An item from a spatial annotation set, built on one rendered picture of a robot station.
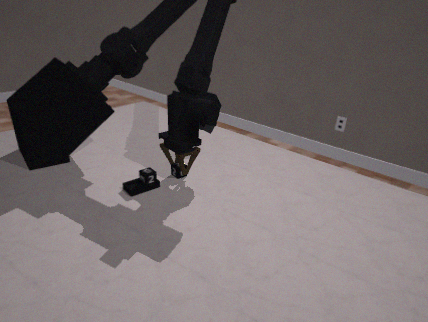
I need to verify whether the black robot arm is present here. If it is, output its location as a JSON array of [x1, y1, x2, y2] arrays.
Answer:
[[66, 0, 237, 140]]

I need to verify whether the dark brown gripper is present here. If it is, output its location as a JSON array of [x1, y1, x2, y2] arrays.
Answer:
[[159, 117, 201, 175]]

